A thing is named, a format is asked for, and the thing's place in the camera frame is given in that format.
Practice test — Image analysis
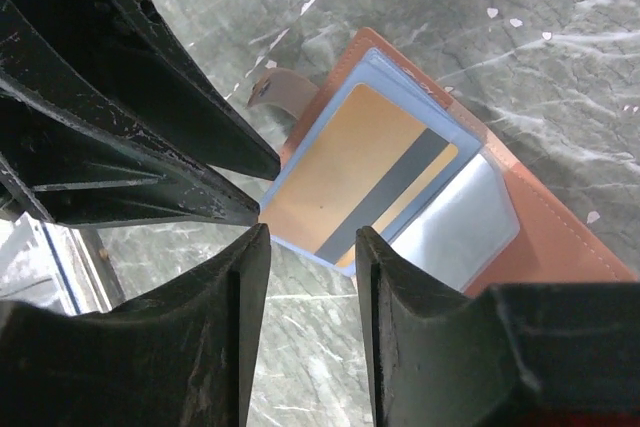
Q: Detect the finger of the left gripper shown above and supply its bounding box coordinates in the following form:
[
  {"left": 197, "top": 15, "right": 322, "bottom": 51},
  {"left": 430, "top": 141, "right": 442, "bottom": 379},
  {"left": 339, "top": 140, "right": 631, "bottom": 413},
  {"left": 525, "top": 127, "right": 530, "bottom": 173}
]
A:
[
  {"left": 1, "top": 0, "right": 259, "bottom": 226},
  {"left": 106, "top": 0, "right": 280, "bottom": 180}
]

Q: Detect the gold credit card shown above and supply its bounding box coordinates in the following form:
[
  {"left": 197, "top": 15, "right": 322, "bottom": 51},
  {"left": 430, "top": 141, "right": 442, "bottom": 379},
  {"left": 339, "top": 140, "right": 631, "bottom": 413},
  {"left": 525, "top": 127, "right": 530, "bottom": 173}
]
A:
[{"left": 261, "top": 84, "right": 459, "bottom": 270}]

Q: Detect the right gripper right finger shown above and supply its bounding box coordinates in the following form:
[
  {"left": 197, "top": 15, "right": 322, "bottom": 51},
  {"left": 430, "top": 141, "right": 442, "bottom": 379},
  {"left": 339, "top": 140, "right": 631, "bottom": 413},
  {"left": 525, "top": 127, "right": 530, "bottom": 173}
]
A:
[{"left": 356, "top": 227, "right": 639, "bottom": 426}]

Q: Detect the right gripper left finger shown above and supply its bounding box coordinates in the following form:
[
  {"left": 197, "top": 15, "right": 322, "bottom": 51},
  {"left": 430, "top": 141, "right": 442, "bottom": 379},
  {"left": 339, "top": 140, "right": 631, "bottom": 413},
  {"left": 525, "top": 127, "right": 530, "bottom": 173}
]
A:
[{"left": 1, "top": 224, "right": 271, "bottom": 426}]

